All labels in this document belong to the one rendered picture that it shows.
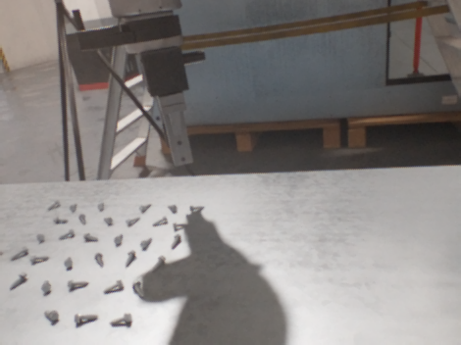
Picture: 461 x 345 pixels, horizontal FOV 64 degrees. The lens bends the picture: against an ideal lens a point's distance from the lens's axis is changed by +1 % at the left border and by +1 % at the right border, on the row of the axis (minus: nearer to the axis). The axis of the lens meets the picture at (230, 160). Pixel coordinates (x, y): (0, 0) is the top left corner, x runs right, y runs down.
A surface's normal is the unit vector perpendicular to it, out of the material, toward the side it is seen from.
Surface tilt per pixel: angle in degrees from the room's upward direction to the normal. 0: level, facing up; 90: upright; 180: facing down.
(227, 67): 90
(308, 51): 90
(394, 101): 90
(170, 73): 90
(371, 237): 0
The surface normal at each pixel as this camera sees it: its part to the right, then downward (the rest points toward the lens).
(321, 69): -0.25, 0.41
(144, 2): 0.28, 0.34
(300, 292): -0.15, -0.91
